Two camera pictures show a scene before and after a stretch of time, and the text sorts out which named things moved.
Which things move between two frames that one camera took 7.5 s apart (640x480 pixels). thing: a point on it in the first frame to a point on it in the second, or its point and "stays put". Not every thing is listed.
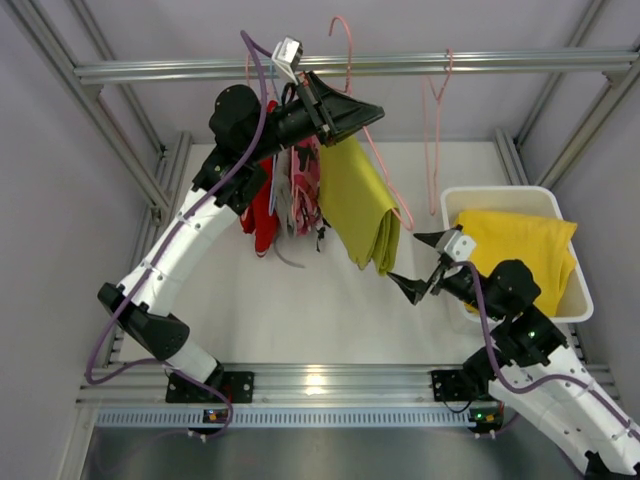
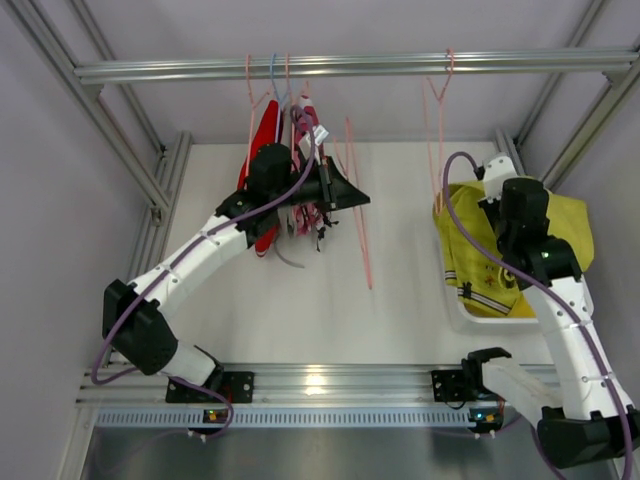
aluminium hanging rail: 413,63 stays put
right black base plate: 452,385 stays put
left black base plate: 237,386 stays put
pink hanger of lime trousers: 398,209 to 355,203
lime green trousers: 360,203 to 473,276
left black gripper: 324,117 to 329,182
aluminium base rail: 275,386 stays put
